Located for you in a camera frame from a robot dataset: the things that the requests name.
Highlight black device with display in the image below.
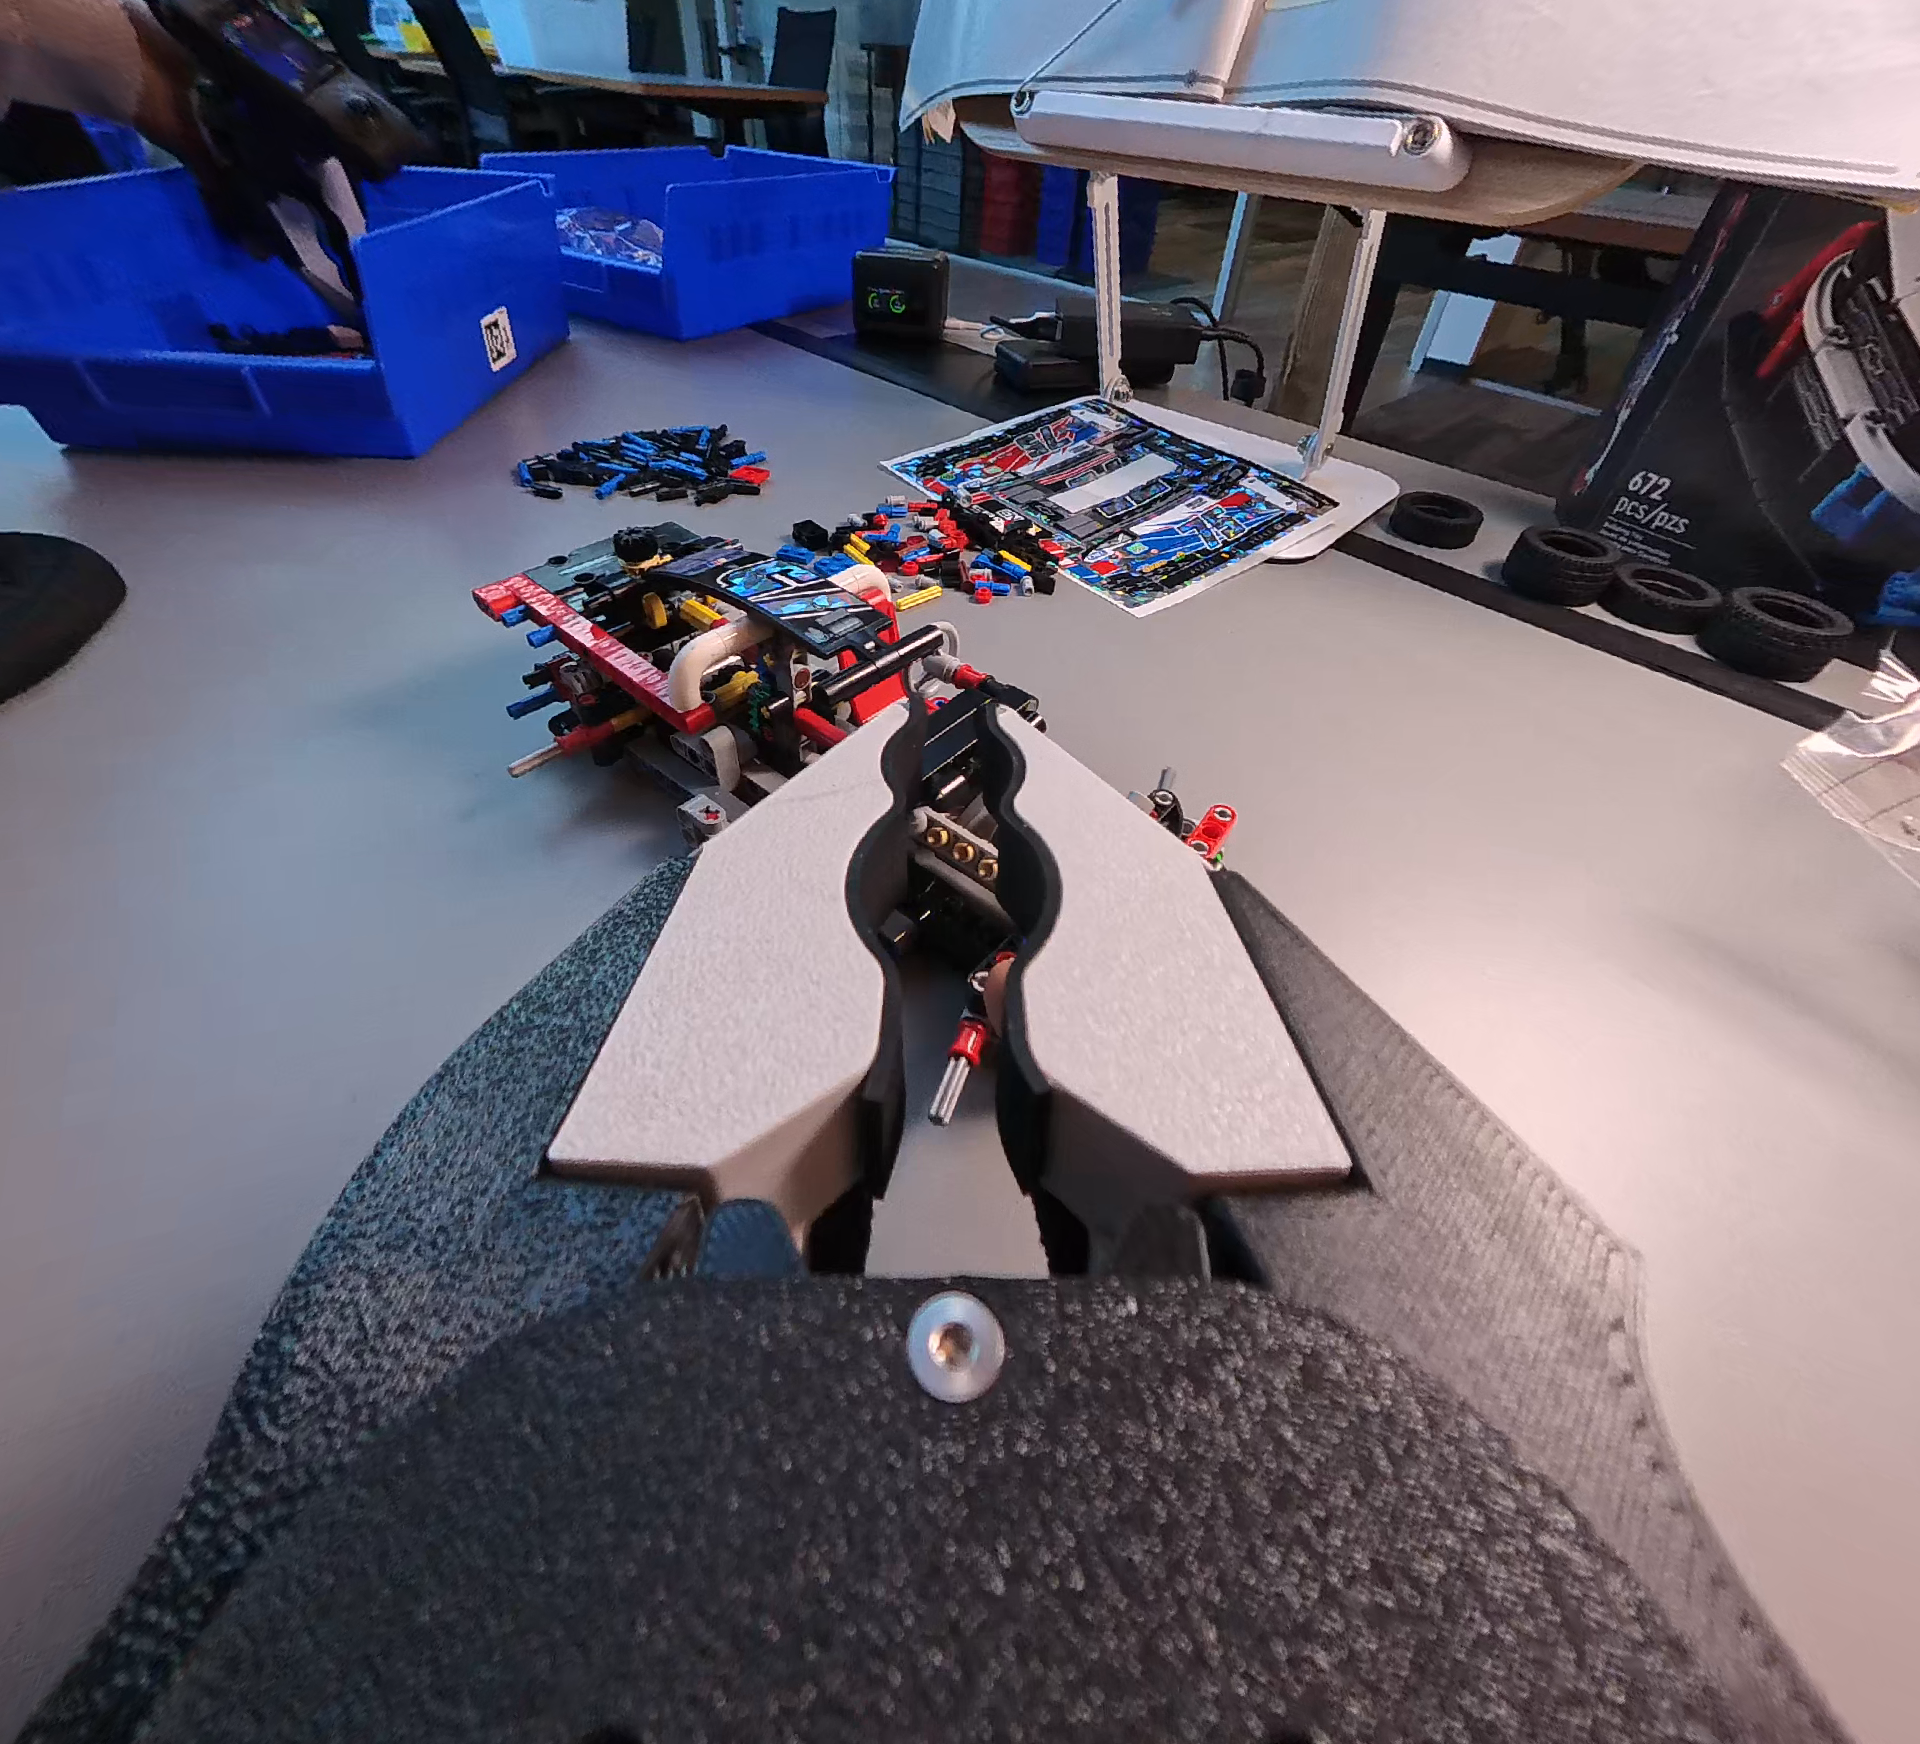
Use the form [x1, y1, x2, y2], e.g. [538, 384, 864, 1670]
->
[851, 247, 951, 344]

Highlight person's left forearm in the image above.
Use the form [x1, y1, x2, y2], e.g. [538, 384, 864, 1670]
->
[0, 0, 159, 133]

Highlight red and blue crates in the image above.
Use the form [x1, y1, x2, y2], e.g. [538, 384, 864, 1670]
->
[959, 156, 1173, 275]

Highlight black office chair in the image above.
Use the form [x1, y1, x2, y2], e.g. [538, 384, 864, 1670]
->
[394, 0, 513, 162]
[766, 7, 840, 148]

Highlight black lego set box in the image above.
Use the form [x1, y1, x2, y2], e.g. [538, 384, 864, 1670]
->
[1560, 185, 1920, 625]

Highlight large blue storage bin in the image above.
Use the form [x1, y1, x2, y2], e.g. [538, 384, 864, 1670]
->
[479, 142, 898, 344]

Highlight blue bin with tag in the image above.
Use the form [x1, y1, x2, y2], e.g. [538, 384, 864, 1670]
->
[0, 167, 573, 458]

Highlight black chair armrest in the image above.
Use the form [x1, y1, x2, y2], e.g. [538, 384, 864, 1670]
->
[0, 533, 128, 704]

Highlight pile of mixed coloured pieces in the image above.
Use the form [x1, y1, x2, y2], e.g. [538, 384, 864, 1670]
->
[792, 496, 1074, 607]

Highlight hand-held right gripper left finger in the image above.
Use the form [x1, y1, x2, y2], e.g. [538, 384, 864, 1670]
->
[546, 697, 912, 1270]

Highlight holographic sticker sheet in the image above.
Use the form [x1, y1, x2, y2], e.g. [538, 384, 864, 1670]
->
[881, 398, 1340, 617]

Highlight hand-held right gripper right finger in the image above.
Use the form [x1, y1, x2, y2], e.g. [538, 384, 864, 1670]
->
[982, 702, 1356, 1281]

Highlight small clear plastic bag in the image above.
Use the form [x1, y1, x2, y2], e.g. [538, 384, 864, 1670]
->
[554, 208, 669, 270]

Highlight pile of black blue pins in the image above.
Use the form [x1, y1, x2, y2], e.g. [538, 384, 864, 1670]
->
[514, 424, 773, 505]

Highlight long wooden office desk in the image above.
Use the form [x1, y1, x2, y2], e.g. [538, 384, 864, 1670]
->
[359, 49, 829, 115]

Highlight lego car model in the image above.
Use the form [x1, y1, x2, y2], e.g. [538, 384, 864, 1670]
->
[471, 521, 1239, 1128]

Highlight black power adapter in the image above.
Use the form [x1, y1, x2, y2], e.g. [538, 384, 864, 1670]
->
[994, 302, 1201, 393]

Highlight clear plastic bags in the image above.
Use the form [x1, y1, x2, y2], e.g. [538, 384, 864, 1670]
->
[1782, 655, 1920, 854]

